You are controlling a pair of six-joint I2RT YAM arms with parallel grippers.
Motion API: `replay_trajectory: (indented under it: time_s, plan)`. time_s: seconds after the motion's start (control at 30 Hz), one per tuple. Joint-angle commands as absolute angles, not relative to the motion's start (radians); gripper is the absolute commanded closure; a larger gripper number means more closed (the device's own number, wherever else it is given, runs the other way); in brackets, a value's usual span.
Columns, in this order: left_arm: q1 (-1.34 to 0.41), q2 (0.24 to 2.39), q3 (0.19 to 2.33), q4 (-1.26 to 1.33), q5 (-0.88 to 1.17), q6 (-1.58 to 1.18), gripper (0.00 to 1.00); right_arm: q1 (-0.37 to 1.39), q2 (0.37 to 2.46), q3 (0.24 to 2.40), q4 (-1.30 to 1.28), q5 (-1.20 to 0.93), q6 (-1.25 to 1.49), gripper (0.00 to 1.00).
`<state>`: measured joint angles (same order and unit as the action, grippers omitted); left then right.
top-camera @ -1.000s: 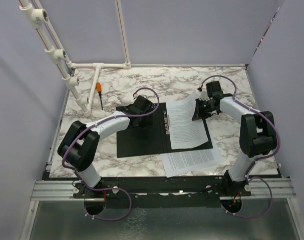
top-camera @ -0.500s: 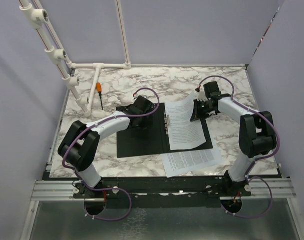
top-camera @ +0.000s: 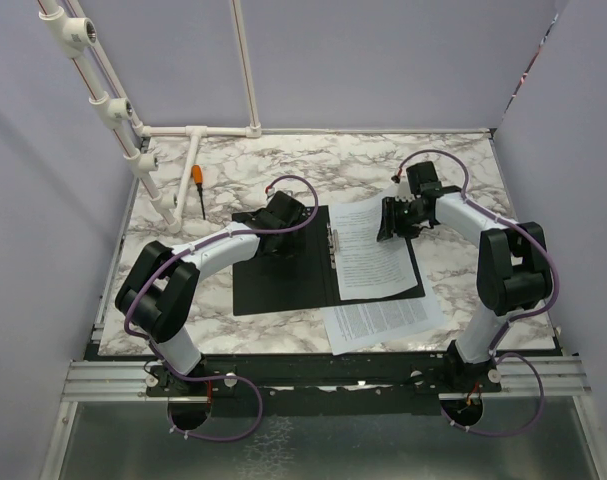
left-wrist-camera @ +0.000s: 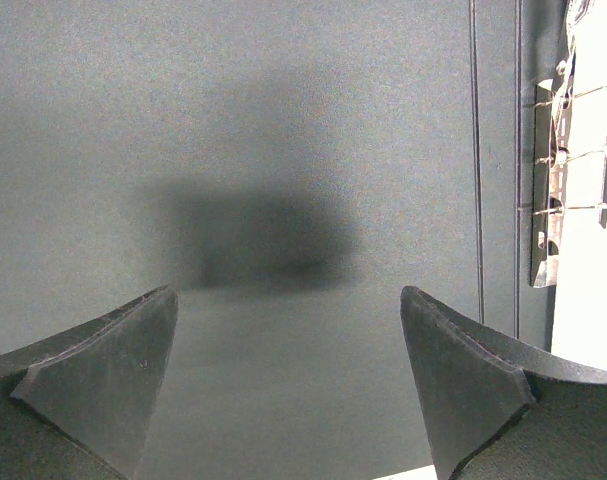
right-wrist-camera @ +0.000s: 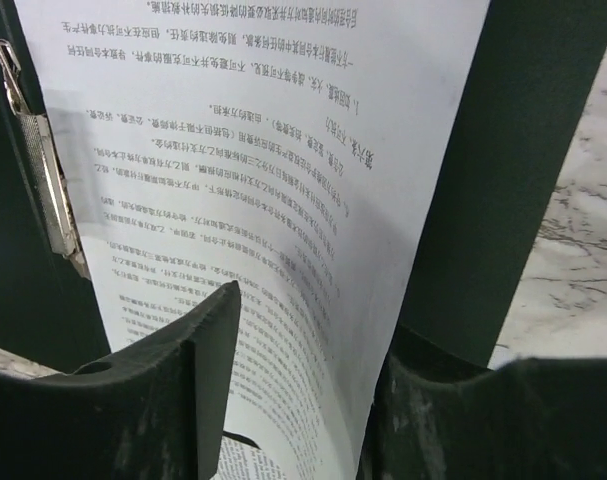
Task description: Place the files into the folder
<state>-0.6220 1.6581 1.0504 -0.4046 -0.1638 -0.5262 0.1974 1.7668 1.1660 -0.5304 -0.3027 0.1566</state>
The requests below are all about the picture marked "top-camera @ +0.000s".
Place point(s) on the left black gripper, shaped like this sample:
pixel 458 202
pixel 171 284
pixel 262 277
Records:
pixel 290 248

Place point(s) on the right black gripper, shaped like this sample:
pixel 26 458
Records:
pixel 390 221

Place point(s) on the metal folder clip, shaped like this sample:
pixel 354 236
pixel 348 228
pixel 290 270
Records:
pixel 333 245

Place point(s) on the printed paper sheet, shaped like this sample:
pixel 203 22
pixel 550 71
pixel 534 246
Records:
pixel 366 268
pixel 356 326

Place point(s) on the grey black file folder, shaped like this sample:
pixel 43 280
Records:
pixel 303 280

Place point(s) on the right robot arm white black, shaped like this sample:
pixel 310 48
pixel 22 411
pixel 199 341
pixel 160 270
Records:
pixel 513 270

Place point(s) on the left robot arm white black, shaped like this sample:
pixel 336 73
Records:
pixel 158 292

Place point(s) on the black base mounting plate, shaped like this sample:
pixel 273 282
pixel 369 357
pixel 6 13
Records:
pixel 243 385

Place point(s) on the orange handle screwdriver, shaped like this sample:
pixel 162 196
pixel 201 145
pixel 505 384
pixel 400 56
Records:
pixel 197 177

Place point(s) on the aluminium rail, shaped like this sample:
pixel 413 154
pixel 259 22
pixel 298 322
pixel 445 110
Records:
pixel 554 376

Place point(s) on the white pvc pipe frame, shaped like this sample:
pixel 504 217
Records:
pixel 76 36

